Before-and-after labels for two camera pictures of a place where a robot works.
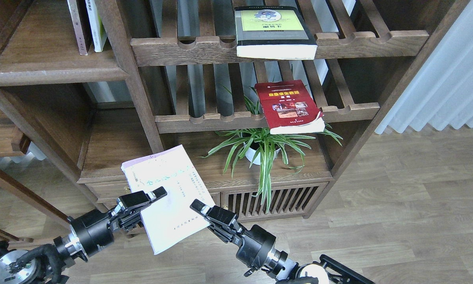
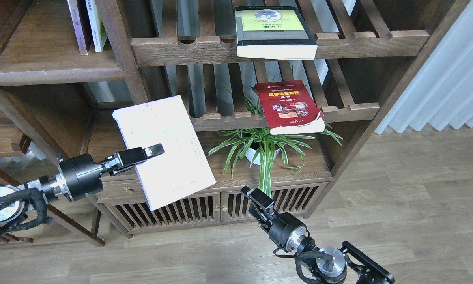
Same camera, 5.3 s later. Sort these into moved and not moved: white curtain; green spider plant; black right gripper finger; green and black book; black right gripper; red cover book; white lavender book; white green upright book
Moved: white lavender book; black right gripper; black right gripper finger
Not moved: white curtain; green and black book; white green upright book; green spider plant; red cover book
